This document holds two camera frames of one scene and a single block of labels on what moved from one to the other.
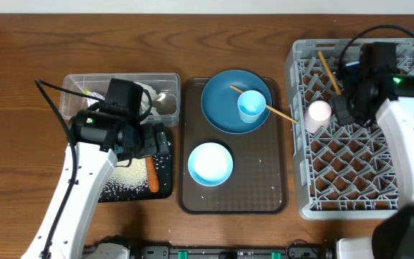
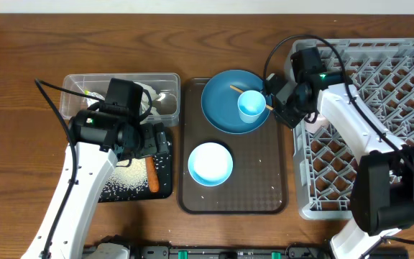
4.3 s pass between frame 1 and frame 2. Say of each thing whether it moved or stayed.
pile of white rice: stayed
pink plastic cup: stayed
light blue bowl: stayed
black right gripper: moved
